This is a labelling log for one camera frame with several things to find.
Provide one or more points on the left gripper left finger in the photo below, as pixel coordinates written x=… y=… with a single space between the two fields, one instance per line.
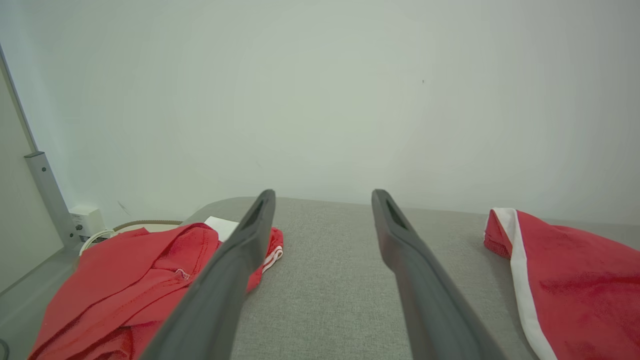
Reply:
x=225 y=280

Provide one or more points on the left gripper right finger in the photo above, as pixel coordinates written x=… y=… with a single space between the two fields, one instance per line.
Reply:
x=425 y=290

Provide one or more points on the red jersey white striped trim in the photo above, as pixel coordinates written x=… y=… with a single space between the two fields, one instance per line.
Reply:
x=125 y=280

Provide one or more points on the red garment white band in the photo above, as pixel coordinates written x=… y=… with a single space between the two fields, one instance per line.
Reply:
x=575 y=280

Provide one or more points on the white power adapter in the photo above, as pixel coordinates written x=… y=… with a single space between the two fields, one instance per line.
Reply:
x=87 y=220

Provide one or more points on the grey metal post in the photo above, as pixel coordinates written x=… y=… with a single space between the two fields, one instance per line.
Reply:
x=50 y=195

